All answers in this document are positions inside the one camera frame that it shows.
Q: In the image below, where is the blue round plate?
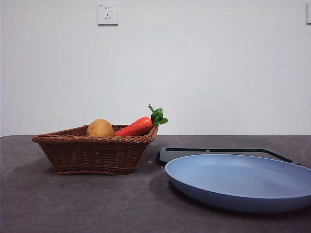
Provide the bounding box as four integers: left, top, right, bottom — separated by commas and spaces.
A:
164, 154, 311, 214

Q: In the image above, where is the orange carrot with green leaves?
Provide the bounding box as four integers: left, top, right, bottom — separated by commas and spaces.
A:
114, 103, 169, 137

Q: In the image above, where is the black rectangular tray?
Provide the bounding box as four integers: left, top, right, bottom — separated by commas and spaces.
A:
157, 147, 302, 167

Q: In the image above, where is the yellow-brown potato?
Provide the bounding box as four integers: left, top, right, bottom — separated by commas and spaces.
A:
86, 118, 115, 137

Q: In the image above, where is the brown wicker basket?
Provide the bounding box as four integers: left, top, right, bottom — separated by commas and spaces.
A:
32, 124, 159, 176

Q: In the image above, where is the white wall power socket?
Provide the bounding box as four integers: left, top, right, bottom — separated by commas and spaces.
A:
97, 3, 119, 26

